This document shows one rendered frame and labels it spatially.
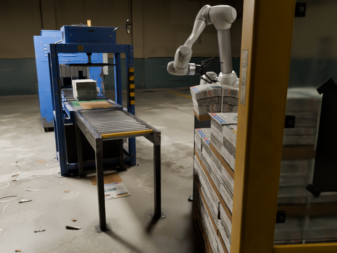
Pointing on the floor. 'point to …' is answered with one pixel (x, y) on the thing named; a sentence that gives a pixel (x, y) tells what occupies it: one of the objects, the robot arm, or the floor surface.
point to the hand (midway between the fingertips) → (220, 71)
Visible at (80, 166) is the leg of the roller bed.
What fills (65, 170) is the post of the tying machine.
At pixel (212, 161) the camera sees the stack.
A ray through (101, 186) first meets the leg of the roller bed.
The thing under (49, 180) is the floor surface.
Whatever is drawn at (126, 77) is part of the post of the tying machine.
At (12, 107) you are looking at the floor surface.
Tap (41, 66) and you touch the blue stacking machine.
